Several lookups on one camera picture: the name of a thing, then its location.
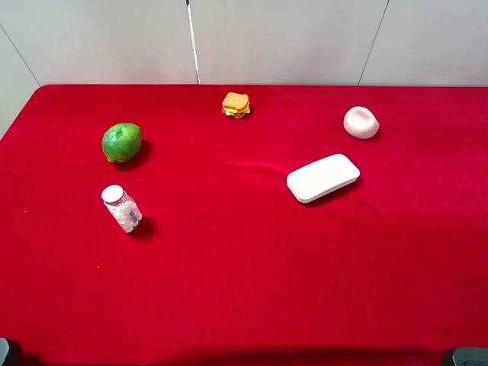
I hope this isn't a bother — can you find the clear pill bottle white cap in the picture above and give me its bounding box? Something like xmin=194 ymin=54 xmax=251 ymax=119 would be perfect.
xmin=101 ymin=185 xmax=143 ymax=233

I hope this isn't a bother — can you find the green lime fruit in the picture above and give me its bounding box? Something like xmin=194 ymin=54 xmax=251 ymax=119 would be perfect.
xmin=101 ymin=123 xmax=143 ymax=163

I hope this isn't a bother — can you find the black object bottom right corner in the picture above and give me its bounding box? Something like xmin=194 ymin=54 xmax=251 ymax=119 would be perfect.
xmin=441 ymin=347 xmax=488 ymax=366

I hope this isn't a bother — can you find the white flat rounded case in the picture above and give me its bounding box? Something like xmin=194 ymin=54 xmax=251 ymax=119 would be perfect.
xmin=286 ymin=154 xmax=360 ymax=204

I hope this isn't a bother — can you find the white dented round object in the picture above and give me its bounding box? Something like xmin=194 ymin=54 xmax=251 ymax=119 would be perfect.
xmin=343 ymin=106 xmax=380 ymax=140

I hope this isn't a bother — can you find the toy sandwich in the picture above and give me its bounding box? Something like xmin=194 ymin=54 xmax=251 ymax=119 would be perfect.
xmin=221 ymin=92 xmax=251 ymax=119

